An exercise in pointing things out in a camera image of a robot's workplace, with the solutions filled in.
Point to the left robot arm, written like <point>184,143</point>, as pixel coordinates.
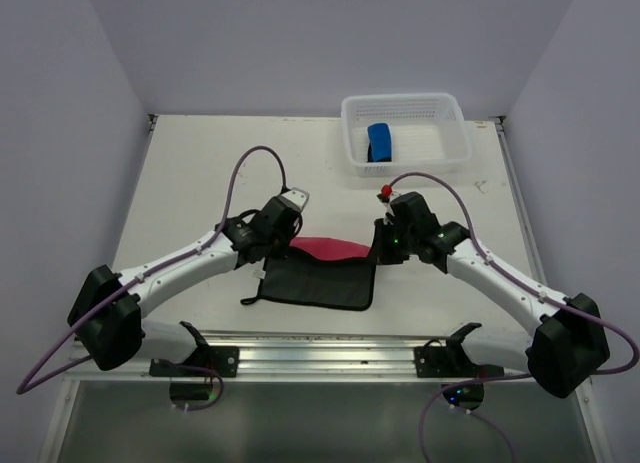
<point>110,316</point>

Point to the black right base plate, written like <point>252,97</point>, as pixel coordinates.
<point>433,361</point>

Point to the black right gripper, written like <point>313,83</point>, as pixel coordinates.
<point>383,256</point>

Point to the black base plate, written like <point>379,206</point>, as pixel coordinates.
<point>433,361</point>
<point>224,360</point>

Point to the white perforated plastic basket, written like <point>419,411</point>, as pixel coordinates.
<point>428,133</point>

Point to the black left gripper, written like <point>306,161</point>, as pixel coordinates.
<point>279,252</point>

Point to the red microfiber towel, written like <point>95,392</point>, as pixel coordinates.
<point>318,272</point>

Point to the blue microfiber towel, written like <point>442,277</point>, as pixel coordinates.
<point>379,143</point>

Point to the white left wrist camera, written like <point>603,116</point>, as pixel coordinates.
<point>296,198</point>

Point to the aluminium mounting rail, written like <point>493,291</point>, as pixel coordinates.
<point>317,358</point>

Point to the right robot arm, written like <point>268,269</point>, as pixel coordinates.
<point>568,344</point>

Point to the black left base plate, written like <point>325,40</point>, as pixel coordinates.
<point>224,360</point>

